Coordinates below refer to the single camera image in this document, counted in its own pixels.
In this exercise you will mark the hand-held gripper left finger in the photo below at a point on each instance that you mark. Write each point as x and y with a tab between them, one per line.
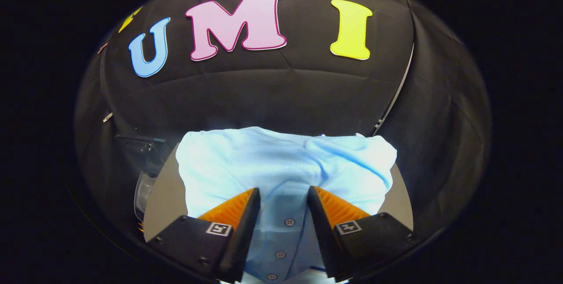
242	235

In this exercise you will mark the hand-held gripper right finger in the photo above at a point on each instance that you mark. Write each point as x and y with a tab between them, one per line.
323	235

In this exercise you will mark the light blue button shirt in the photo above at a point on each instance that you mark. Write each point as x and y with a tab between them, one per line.
264	161

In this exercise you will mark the dark transparent washing machine lid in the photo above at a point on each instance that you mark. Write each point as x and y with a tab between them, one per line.
140	150

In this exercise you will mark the grey cabinet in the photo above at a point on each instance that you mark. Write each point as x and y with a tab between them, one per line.
165	205

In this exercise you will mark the black backdrop cloth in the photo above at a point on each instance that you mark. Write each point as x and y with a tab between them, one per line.
264	95

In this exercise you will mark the silver spring clip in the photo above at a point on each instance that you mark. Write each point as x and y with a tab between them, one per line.
107	117

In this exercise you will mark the copper spring clip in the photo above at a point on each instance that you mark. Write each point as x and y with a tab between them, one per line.
102	48

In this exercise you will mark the white backdrop frame pole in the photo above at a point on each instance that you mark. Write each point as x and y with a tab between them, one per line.
396	99

